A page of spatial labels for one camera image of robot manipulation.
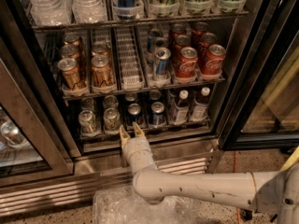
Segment can behind left door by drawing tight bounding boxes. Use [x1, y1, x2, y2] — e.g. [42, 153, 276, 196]
[0, 121, 29, 148]

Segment slim red bull can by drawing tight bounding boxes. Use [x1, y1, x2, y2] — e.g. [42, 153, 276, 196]
[152, 37, 169, 51]
[153, 47, 171, 80]
[147, 28, 164, 53]

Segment red coca-cola can back right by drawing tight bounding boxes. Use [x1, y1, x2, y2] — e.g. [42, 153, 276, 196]
[192, 21, 209, 40]

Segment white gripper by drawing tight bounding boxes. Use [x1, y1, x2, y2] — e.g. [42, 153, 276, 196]
[120, 122, 156, 175]

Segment gold can middle left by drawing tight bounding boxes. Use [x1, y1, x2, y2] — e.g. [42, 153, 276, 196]
[60, 44, 82, 63]

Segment red coca-cola can front right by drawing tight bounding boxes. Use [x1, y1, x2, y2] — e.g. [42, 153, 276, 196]
[200, 44, 226, 75]

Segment clear plastic bin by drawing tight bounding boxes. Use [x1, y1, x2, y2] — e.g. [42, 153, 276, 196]
[93, 185, 197, 224]

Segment gold can front left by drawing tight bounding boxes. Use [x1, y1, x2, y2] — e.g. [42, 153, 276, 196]
[57, 58, 86, 91]

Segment red coca-cola can middle right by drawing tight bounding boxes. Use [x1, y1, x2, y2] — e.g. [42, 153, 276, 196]
[198, 32, 218, 57]

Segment clear water bottle left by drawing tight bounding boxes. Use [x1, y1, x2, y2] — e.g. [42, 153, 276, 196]
[30, 0, 72, 26]

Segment clear water bottle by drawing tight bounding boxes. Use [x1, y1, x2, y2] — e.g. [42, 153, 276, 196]
[72, 0, 107, 23]
[30, 0, 72, 26]

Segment silver can front far left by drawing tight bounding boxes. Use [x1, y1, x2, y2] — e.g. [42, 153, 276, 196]
[78, 110, 98, 133]

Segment slim red bull can middle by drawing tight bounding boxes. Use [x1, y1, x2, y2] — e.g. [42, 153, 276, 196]
[152, 37, 169, 51]

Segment gold can front right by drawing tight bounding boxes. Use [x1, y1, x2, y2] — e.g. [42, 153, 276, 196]
[91, 55, 114, 88]

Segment slim red bull can back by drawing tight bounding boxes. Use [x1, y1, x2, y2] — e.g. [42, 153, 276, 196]
[147, 28, 164, 53]

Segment glass fridge door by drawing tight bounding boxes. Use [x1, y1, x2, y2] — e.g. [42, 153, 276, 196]
[219, 0, 299, 151]
[0, 40, 74, 188]

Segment red coca-cola can middle left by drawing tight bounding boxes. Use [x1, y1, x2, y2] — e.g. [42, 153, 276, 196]
[172, 35, 191, 61]

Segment left glass fridge door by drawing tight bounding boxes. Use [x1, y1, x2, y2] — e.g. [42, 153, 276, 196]
[0, 40, 74, 188]

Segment silver can back far left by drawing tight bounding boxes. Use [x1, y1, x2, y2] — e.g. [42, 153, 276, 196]
[80, 97, 96, 113]

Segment gold can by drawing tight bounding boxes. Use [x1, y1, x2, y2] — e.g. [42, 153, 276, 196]
[92, 43, 110, 57]
[91, 55, 114, 88]
[60, 44, 82, 63]
[63, 33, 83, 49]
[57, 58, 86, 91]

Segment right glass fridge door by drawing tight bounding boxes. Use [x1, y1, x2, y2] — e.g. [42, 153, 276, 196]
[219, 0, 299, 151]

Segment red bull can top shelf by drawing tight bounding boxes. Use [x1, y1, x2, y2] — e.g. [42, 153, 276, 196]
[116, 0, 136, 20]

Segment stainless fridge base grille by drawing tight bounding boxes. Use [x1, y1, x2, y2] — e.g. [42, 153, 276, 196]
[0, 139, 221, 217]

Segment gold can back left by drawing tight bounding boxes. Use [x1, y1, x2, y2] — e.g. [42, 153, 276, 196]
[63, 33, 83, 49]

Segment white cap bottle right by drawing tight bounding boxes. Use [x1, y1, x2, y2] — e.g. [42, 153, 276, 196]
[189, 87, 210, 122]

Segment white cap bottle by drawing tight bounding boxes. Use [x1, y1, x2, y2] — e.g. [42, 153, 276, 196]
[189, 87, 210, 122]
[170, 90, 189, 125]

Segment clear water bottle right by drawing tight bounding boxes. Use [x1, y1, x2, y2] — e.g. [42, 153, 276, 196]
[72, 0, 107, 23]

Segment gold can back right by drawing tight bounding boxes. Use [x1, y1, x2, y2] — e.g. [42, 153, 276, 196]
[92, 43, 110, 57]

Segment red coca-cola can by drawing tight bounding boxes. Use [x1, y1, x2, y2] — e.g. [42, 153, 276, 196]
[198, 32, 218, 57]
[200, 44, 226, 75]
[192, 21, 209, 40]
[172, 35, 191, 61]
[168, 23, 187, 41]
[175, 47, 198, 78]

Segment red coca-cola can front left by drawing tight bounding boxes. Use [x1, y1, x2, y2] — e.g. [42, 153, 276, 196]
[175, 47, 198, 78]

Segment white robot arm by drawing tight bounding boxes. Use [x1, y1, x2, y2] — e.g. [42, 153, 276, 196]
[120, 123, 299, 224]

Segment slim red bull can front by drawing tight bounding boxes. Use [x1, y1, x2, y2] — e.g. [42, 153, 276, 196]
[153, 47, 171, 80]

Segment red coca-cola can back left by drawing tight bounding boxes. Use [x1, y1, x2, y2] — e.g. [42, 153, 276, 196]
[168, 23, 187, 41]

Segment empty white can tray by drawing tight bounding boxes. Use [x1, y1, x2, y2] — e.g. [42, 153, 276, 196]
[115, 27, 145, 91]

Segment silver can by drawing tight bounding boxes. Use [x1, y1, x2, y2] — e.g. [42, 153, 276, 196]
[103, 95, 119, 109]
[80, 97, 96, 113]
[104, 108, 121, 132]
[78, 110, 98, 133]

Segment white cap bottle left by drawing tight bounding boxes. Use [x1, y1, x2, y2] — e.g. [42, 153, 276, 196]
[170, 90, 189, 125]

